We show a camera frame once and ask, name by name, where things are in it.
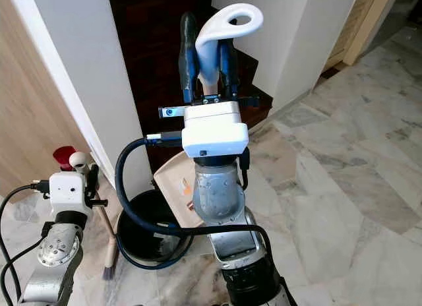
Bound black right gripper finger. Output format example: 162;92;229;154
179;11;200;102
219;37;240;99

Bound beige long-handled dustpan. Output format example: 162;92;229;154
153;3;264;229

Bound beige broom purple bristles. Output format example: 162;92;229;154
69;152;116;282

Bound dark wooden staircase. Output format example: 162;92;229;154
109;0;274;171

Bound black trash bin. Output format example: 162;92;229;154
115;189;202;270

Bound light wooden door panel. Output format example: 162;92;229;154
0;0;93;201

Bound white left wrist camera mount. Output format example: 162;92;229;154
49;172;86;214

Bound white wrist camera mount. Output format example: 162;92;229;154
181;102;250;158
49;172;86;214

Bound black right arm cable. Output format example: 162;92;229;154
114;131;279;280

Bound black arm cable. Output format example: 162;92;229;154
0;181;50;306
114;131;279;280

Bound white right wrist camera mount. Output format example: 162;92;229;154
181;102;250;158

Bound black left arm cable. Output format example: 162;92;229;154
0;181;50;306

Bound wooden door frame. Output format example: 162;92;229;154
323;0;403;73

